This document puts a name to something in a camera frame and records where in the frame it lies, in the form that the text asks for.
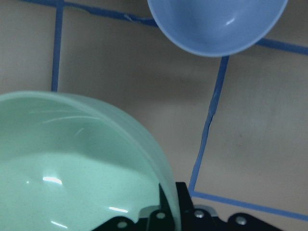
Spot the blue bowl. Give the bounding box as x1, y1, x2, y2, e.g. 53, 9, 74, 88
147, 0, 288, 57

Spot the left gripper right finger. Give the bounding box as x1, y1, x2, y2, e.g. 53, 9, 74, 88
176, 182, 280, 231

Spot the green bowl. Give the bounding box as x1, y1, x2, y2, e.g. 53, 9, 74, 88
0, 91, 181, 231

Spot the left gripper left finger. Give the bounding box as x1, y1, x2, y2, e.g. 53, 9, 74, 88
93, 184, 175, 231

